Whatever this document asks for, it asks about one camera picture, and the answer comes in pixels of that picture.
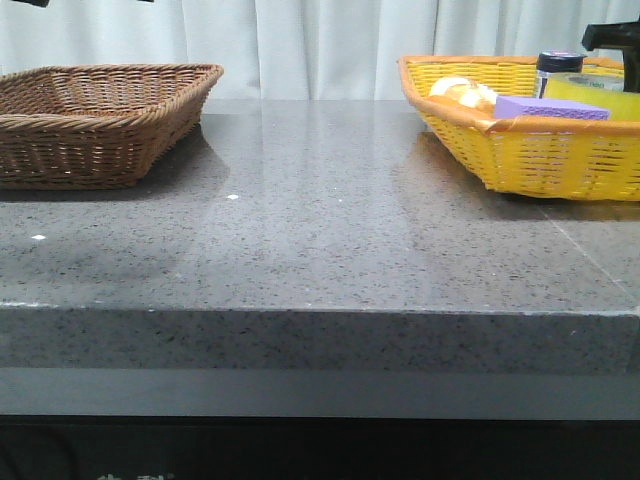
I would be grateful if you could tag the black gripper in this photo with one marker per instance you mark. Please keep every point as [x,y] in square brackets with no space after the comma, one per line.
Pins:
[45,3]
[623,37]

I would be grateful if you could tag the yellow tape roll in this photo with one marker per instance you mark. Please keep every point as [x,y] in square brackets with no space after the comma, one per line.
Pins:
[603,91]

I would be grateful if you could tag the bottle with dark cap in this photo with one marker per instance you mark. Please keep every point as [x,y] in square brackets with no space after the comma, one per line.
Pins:
[554,61]

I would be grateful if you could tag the brown wicker basket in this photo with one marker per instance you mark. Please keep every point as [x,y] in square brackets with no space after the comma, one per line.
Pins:
[91,127]

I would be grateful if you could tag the yellow wicker basket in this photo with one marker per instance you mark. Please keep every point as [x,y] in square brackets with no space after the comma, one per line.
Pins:
[532,156]

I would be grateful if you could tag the purple foam block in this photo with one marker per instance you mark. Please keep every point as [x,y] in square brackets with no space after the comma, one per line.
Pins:
[514,106]

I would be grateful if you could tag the bread roll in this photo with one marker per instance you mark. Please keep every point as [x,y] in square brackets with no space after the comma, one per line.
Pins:
[465,91]

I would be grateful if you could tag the orange toy carrot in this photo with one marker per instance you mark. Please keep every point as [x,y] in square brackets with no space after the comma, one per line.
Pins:
[450,108]

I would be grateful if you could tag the white curtain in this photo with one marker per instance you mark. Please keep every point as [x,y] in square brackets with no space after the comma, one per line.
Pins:
[293,50]

